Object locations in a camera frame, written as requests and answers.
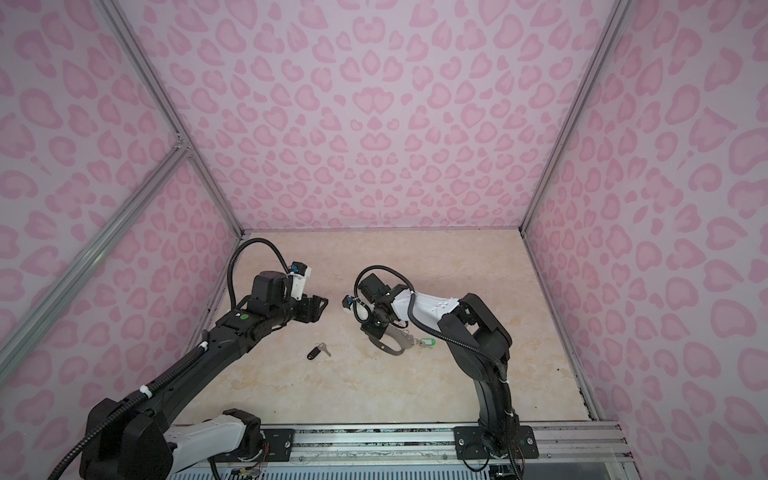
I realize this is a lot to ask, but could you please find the right corner aluminium post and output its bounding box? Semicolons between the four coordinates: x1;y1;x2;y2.
519;0;635;238

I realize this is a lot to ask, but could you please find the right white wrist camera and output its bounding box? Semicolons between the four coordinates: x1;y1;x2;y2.
342;295;370;324

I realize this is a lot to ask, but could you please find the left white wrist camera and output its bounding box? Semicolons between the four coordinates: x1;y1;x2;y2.
288;261;312;301

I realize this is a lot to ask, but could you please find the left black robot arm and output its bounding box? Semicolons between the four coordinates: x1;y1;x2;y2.
68;263;328;479

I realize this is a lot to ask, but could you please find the diagonal aluminium frame bar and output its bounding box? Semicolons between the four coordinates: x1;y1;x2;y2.
1;141;189;385

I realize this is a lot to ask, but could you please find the left corner aluminium post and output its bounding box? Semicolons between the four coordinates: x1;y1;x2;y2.
93;0;245;239

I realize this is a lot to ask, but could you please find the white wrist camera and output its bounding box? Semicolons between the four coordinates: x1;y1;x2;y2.
342;295;370;324
288;261;312;301

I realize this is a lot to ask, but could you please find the corner aluminium post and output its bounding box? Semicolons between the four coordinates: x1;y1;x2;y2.
93;0;245;239
519;0;635;238

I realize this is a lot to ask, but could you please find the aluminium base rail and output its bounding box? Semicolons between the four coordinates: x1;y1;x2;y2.
161;422;637;480

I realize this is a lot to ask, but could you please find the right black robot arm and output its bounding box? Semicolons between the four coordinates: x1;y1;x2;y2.
343;265;520;457

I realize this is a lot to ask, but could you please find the right black corrugated cable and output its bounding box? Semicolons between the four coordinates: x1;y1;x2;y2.
352;265;510;385

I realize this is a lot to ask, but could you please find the black headed key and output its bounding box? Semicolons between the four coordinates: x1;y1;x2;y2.
306;343;331;361

